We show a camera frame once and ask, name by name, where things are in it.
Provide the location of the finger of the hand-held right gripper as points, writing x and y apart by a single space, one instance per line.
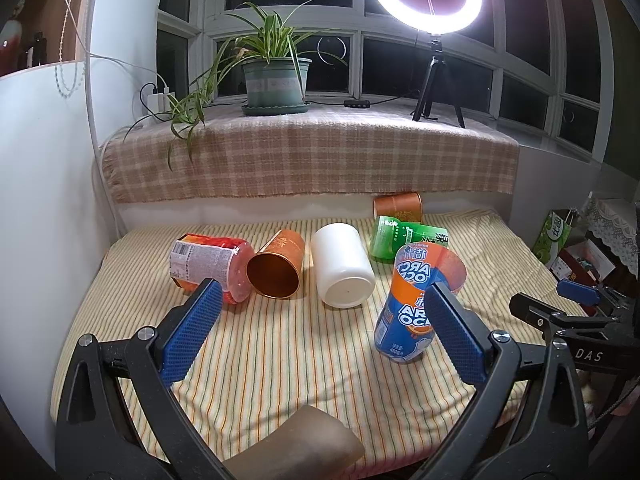
577 291
532 312

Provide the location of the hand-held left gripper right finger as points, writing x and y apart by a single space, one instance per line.
457 335

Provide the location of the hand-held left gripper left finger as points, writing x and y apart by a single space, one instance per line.
192 327

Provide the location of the blue and orange cup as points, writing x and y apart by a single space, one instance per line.
405 320

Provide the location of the red cup with white label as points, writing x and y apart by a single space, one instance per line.
200 265

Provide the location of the open orange metallic cup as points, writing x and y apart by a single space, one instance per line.
280 260

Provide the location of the closed orange tin cup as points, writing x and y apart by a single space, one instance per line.
397 206

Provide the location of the red box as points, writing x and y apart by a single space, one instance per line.
585 260

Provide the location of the green paper bag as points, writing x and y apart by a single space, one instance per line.
552 240

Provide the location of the white lace cloth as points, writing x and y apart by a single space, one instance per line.
612 225

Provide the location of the green drink bottle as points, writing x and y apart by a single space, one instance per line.
400 237

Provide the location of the brown cardboard piece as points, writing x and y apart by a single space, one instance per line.
305 440

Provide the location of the plaid cloth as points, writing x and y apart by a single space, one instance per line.
325 160

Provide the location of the white power adapter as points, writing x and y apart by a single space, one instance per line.
161 97

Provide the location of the green pot saucer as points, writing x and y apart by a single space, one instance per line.
275 109

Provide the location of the black tripod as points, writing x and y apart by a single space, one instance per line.
434 80

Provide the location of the green flower pot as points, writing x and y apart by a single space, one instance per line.
275 82

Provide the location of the spider plant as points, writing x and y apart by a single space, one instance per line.
272 30

